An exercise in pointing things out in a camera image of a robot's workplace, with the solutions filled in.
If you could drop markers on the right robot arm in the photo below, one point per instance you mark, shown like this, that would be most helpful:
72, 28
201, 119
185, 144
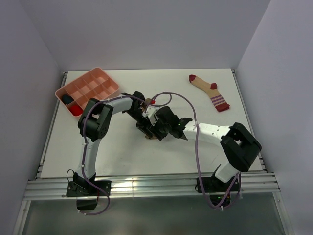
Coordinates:
239, 145

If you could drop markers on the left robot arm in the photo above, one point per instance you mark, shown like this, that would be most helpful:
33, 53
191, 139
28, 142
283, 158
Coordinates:
94, 125

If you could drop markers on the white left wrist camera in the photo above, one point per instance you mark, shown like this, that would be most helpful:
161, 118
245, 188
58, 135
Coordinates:
150, 114

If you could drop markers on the pink compartment organizer tray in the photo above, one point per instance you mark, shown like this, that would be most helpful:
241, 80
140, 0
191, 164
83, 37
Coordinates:
93, 84

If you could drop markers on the dark teal rolled sock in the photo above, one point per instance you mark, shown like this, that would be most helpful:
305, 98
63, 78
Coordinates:
67, 99

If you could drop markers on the red rolled sock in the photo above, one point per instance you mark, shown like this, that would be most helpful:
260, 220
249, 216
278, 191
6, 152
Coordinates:
76, 110

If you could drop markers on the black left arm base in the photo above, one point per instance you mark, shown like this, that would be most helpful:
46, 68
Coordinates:
86, 199

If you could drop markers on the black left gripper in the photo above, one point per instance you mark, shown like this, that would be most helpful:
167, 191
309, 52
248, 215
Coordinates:
143, 126

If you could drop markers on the tan argyle sock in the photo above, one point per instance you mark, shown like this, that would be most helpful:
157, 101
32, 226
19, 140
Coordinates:
148, 101

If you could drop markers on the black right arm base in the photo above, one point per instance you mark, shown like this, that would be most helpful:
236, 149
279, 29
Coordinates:
216, 189

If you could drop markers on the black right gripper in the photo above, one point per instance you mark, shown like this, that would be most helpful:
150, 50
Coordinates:
159, 135

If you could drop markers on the tan maroon striped sock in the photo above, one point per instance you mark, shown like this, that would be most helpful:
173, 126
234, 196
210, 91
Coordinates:
211, 89

